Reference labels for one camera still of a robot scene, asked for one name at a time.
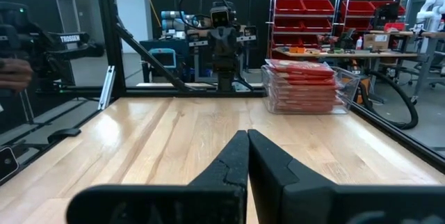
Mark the metal rack with red bins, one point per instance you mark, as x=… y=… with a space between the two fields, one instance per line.
x=299 y=6
x=358 y=8

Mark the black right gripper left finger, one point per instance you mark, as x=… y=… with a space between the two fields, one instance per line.
x=156 y=205

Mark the white humanoid robot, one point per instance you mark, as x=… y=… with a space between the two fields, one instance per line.
x=432 y=5

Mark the cardboard box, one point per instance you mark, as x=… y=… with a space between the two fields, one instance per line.
x=375 y=41

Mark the black aluminium table frame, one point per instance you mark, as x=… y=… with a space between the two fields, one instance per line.
x=109 y=25

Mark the wooden workbench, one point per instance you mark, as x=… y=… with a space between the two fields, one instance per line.
x=347 y=55

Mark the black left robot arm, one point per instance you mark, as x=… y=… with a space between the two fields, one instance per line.
x=226 y=78

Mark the silver aluminium extrusion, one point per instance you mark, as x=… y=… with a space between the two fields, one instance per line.
x=106 y=88

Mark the black phone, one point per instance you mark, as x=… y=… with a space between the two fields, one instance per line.
x=7 y=165

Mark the person's hand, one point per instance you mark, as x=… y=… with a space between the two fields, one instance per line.
x=14 y=74

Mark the white bottle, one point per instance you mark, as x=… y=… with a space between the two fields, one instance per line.
x=359 y=43

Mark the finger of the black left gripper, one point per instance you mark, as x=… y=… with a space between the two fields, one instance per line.
x=232 y=45
x=222 y=45

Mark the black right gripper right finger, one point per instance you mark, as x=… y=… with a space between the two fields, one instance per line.
x=347 y=205

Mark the clear plastic basket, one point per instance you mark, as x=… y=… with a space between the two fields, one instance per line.
x=349 y=88

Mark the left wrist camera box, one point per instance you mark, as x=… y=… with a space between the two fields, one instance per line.
x=220 y=17

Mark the teal screen device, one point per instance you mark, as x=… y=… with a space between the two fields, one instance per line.
x=163 y=58

